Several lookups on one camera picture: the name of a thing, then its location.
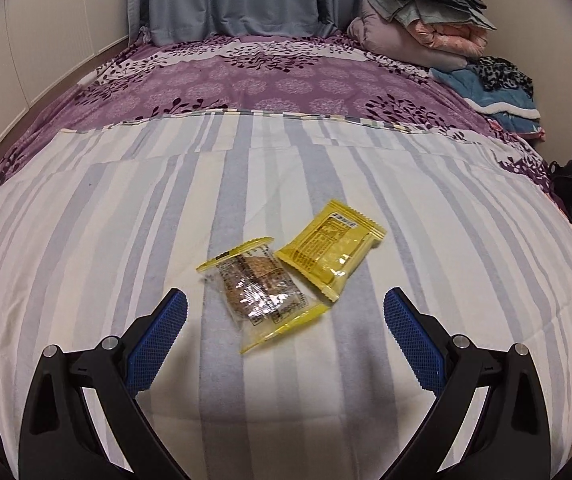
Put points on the pale green folded sheet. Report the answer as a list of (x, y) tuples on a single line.
[(411, 12)]

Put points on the purple floral bed cover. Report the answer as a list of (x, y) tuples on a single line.
[(266, 80)]

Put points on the clear brown cake packet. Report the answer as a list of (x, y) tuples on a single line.
[(256, 285)]

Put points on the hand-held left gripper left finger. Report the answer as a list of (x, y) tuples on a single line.
[(158, 345)]

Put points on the yellow snack packet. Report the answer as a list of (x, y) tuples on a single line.
[(326, 250)]

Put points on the striped bed sheet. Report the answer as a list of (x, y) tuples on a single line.
[(90, 235)]

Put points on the leopard print cloth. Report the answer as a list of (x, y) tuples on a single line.
[(501, 72)]

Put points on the blue fleece garment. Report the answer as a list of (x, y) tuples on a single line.
[(486, 102)]

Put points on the pink folded quilt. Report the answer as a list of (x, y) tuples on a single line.
[(391, 35)]

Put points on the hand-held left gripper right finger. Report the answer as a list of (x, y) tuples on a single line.
[(413, 345)]

